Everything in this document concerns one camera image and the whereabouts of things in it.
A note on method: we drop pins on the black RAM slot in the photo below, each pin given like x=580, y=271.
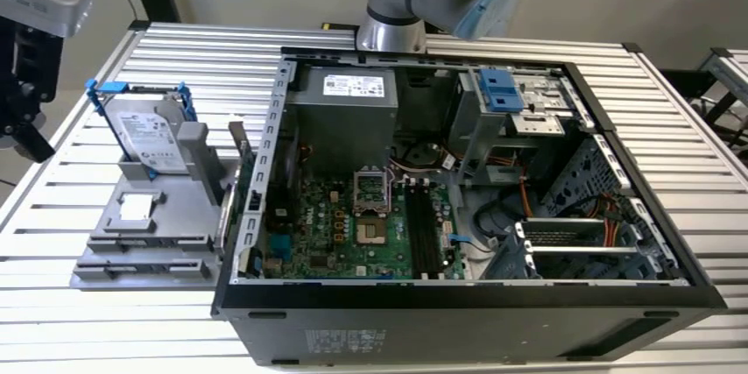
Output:
x=430, y=229
x=416, y=225

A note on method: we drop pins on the dark RAM stick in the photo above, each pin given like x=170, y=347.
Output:
x=148, y=241
x=140, y=265

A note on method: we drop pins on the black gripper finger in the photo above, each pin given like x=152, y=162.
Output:
x=29, y=129

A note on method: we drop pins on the blue drive latch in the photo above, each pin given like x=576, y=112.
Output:
x=498, y=89

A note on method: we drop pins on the grey power supply unit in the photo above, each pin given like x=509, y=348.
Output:
x=344, y=129

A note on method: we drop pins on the grey disk bay cage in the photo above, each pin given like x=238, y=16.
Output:
x=578, y=250

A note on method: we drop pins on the green graphics card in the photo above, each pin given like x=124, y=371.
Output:
x=248, y=159

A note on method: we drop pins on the black case fan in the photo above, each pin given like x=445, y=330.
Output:
x=280, y=199

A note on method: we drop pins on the CPU socket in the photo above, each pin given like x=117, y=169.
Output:
x=372, y=231

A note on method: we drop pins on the blue disk carrier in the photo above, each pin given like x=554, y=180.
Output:
x=110, y=86

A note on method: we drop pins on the grey drive cage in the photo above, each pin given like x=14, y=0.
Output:
x=473, y=137

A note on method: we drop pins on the grey parts rack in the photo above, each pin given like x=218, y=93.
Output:
x=181, y=216

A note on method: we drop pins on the blue port connector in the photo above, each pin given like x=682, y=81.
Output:
x=280, y=247

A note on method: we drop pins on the perforated grey metal panel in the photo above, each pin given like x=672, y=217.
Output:
x=589, y=168

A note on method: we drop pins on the green motherboard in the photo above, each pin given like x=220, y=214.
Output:
x=318, y=225

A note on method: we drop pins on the silver hard disk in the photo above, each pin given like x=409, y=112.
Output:
x=148, y=133

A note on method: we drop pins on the metal slat side table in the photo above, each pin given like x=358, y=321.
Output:
x=726, y=67

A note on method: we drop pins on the silver CPU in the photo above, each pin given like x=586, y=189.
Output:
x=137, y=206

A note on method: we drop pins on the black open PC case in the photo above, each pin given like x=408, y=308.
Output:
x=466, y=321

